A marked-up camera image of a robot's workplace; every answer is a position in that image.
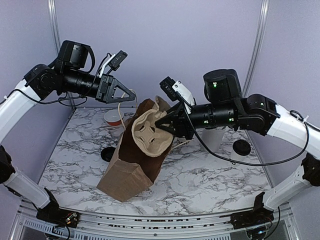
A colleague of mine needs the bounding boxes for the stacked white paper cups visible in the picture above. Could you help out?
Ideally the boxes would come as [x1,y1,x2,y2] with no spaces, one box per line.
[174,137,190,148]

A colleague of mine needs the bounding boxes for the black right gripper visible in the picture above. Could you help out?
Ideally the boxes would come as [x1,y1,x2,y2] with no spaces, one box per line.
[155,100,239,140]

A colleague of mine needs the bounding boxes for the aluminium frame post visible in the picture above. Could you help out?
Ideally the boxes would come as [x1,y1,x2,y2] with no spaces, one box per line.
[47,0,76,111]
[242,0,270,96]

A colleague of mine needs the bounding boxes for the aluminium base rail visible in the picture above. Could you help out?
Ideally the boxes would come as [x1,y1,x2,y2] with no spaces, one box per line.
[8,200,301,240]

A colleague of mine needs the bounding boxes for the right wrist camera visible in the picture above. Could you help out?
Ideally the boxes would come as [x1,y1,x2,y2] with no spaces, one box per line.
[159,76,196,108]

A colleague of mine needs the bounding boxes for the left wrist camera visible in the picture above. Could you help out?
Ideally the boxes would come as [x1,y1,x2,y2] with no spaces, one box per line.
[98,50,128,78]

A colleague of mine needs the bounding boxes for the aluminium right frame post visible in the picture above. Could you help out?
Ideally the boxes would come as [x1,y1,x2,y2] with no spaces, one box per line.
[242,0,270,96]

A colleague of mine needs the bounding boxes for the aluminium left frame post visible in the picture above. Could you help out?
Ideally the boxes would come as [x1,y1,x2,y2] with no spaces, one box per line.
[47,0,76,111]

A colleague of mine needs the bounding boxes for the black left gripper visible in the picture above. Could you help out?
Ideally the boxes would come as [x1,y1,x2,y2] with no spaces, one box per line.
[61,66,136,102]

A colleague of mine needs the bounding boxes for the brown paper bag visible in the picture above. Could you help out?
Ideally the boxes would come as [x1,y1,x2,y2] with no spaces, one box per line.
[96,96,173,202]

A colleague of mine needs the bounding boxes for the white ribbed cup holder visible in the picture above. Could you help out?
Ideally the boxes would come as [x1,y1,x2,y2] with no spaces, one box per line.
[201,126,226,153]

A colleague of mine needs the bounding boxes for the white paper coffee cup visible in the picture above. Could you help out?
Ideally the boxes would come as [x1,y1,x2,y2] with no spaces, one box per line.
[230,152,246,167]

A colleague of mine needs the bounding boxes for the black plastic cup lid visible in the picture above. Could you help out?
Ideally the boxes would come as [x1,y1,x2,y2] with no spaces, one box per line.
[232,139,251,156]

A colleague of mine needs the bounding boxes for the red white paper cup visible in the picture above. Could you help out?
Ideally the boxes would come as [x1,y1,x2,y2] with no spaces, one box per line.
[103,109,124,127]

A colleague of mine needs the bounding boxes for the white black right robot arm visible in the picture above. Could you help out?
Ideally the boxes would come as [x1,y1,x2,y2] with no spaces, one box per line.
[155,69,320,229]

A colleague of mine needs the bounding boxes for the black lid stack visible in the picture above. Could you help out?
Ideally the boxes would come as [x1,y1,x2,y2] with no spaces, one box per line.
[100,147,116,163]

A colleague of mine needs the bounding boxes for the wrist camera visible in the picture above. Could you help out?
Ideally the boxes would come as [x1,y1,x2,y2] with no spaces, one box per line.
[159,76,196,108]
[98,50,128,78]

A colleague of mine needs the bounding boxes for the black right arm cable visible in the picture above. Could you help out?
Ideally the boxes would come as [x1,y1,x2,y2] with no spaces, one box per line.
[179,97,320,167]

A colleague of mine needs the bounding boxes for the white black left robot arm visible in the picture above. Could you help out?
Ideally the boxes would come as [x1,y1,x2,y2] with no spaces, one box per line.
[0,38,72,181]

